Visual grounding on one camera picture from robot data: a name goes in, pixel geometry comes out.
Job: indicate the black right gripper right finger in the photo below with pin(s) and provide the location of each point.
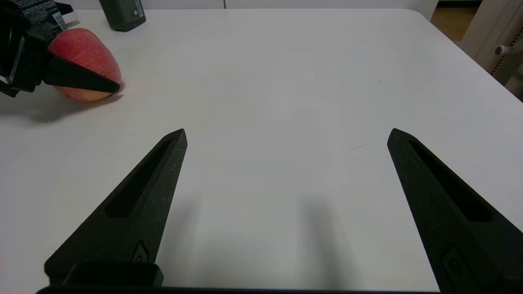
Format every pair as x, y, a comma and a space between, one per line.
457, 212

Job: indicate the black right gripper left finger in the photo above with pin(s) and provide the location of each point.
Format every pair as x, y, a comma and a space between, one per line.
139, 204

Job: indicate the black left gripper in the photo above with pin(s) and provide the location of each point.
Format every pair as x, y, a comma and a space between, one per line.
22, 57

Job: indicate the red peach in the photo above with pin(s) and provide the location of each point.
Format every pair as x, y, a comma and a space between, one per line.
90, 51

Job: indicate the black cosmetic tube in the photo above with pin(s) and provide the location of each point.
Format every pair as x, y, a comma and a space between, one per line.
43, 16

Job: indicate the beige perforated desk panel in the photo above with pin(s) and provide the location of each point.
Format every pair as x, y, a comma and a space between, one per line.
486, 28

